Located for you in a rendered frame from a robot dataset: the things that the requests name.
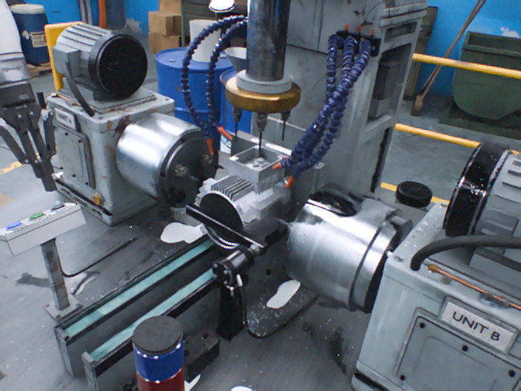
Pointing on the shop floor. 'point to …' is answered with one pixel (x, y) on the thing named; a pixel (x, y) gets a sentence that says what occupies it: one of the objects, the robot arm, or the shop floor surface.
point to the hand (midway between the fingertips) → (46, 176)
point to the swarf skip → (487, 88)
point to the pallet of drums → (32, 34)
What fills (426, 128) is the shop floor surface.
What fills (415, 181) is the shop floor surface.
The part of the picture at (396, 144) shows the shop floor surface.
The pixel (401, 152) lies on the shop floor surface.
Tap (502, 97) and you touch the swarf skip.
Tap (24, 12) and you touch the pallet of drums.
